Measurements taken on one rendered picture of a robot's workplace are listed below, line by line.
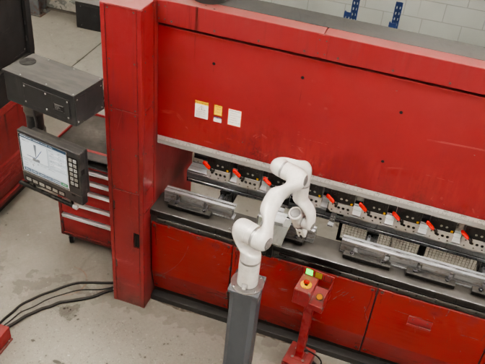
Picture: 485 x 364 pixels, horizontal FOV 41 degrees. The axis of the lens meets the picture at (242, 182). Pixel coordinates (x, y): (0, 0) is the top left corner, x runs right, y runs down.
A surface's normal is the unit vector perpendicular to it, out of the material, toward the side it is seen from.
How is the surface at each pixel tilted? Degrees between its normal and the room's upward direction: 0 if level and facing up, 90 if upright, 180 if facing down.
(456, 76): 90
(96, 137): 0
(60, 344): 0
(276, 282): 90
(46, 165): 90
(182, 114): 90
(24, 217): 0
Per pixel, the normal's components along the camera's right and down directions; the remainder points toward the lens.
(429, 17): -0.30, 0.55
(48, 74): 0.08, -0.80
